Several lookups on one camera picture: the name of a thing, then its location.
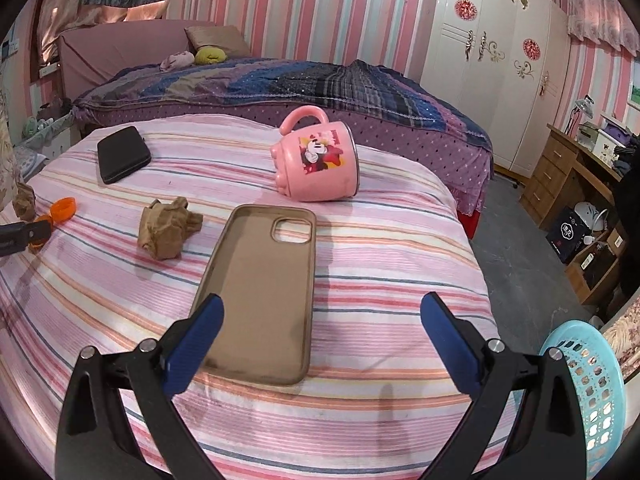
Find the brown paper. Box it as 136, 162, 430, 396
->
138, 196, 204, 260

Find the light blue plastic basket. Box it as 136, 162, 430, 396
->
541, 320, 626, 479

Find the white bedside cabinet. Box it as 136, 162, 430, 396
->
14, 113, 80, 182

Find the pink striped bed sheet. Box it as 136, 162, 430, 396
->
1, 115, 498, 479

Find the black wallet case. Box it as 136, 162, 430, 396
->
96, 126, 152, 184

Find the black box on floor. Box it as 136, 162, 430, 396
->
546, 207, 590, 264

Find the purple dotted bed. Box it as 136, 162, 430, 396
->
55, 19, 496, 216

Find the brown phone case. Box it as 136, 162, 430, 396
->
192, 205, 317, 386

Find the pink plush toy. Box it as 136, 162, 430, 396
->
160, 51, 195, 72

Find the yellow green plush toy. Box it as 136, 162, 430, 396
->
194, 46, 228, 65

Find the wooden desk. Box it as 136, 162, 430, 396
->
520, 127, 628, 306

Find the brown pillow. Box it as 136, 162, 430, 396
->
186, 25, 252, 58

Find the pink cartoon mug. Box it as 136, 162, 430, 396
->
270, 105, 359, 203

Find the desk lamp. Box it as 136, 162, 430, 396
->
565, 94, 594, 136

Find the blue plaid blanket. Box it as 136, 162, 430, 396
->
73, 58, 492, 152

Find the white wardrobe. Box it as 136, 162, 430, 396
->
420, 0, 570, 178

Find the pink window valance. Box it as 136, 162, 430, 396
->
567, 0, 639, 58

